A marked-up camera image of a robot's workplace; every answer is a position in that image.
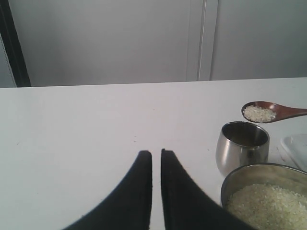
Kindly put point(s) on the brown wooden spoon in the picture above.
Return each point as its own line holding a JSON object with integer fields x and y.
{"x": 282, "y": 112}

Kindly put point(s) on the small steel cup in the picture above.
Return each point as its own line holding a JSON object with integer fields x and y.
{"x": 239, "y": 144}

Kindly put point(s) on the steel bowl of rice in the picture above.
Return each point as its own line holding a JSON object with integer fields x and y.
{"x": 267, "y": 196}

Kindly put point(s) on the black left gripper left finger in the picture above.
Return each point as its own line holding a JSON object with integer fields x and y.
{"x": 129, "y": 205}

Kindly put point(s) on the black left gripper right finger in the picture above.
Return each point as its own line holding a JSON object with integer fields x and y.
{"x": 185, "y": 205}

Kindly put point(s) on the white cabinet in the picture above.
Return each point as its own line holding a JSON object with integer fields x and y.
{"x": 83, "y": 42}

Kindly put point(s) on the white plastic tray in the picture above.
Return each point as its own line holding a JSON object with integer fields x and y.
{"x": 296, "y": 148}

